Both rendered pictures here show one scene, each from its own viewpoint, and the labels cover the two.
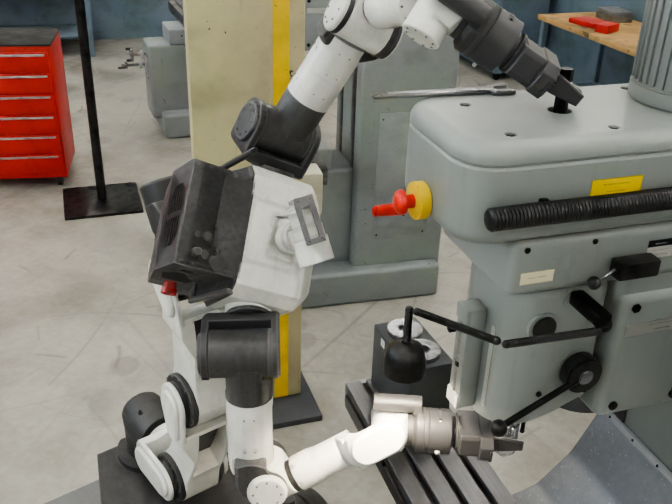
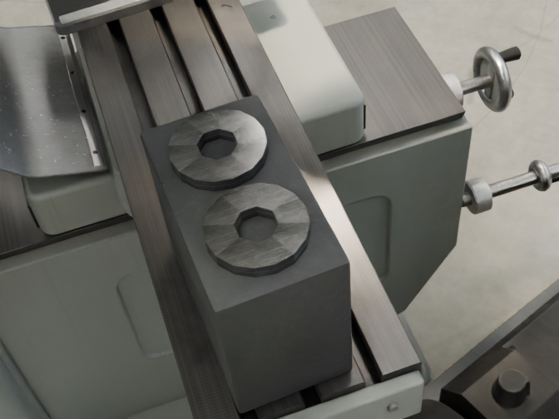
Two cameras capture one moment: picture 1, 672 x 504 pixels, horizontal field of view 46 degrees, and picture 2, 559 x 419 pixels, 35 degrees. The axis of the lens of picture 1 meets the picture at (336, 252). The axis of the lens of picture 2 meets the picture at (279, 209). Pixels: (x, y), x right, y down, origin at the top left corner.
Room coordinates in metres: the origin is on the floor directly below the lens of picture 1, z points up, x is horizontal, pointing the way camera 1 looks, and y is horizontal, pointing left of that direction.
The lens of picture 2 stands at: (2.16, -0.12, 1.73)
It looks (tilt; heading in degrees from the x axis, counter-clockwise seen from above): 51 degrees down; 186
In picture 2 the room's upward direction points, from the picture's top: 7 degrees counter-clockwise
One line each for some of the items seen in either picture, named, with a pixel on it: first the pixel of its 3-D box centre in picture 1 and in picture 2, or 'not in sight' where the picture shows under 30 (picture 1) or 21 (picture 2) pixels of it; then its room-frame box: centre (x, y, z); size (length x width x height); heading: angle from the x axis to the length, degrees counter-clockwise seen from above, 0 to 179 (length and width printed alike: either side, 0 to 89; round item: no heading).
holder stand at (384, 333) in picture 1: (410, 370); (248, 248); (1.67, -0.20, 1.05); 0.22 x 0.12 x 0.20; 22
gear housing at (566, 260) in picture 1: (561, 227); not in sight; (1.23, -0.38, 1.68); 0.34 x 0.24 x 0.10; 109
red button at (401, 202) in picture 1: (404, 201); not in sight; (1.13, -0.10, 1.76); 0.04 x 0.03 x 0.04; 19
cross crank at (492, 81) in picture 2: not in sight; (472, 85); (1.05, 0.13, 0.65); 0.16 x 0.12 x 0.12; 109
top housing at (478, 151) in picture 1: (559, 156); not in sight; (1.22, -0.36, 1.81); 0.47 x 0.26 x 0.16; 109
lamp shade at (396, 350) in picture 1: (405, 355); not in sight; (1.11, -0.12, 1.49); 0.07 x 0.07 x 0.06
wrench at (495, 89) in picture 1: (443, 92); not in sight; (1.28, -0.17, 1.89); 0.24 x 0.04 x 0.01; 106
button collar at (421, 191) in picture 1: (418, 200); not in sight; (1.14, -0.13, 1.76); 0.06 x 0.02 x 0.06; 19
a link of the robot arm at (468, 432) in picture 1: (458, 433); not in sight; (1.22, -0.25, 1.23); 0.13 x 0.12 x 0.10; 178
